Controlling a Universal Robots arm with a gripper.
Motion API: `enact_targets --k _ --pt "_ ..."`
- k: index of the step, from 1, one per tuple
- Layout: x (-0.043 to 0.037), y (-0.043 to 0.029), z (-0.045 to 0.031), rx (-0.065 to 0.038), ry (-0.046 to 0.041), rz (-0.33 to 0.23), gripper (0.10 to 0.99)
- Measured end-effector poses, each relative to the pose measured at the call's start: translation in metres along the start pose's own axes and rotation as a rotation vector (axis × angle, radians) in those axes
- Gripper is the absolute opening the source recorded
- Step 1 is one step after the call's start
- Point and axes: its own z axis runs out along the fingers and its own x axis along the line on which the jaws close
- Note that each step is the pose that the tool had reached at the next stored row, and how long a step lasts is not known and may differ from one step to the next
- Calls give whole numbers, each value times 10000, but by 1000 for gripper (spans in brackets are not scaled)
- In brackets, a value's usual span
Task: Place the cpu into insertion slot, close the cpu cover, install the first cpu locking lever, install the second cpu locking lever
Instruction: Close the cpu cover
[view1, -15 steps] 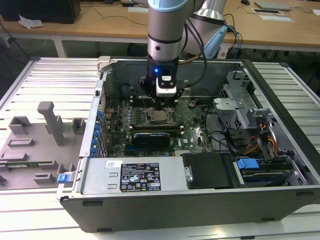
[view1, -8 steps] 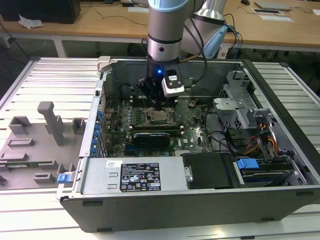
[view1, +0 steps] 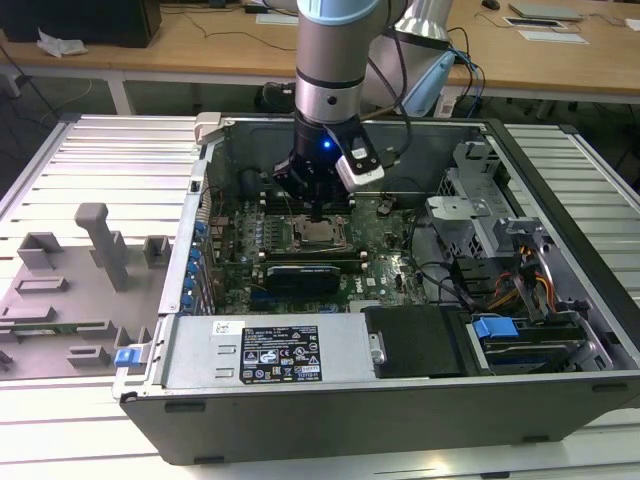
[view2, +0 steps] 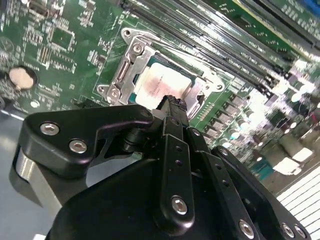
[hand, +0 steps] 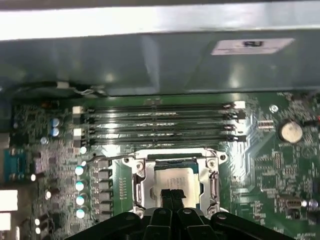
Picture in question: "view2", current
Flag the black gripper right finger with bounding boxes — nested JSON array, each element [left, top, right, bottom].
[[185, 126, 312, 240]]

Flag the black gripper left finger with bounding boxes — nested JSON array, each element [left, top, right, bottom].
[[18, 94, 196, 236]]

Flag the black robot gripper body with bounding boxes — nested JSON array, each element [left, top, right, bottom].
[[44, 156, 312, 240]]

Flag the metal CPU socket cover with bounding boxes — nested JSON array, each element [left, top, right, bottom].
[[107, 34, 219, 121]]

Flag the silver square CPU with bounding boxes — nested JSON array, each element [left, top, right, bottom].
[[133, 61, 195, 111]]

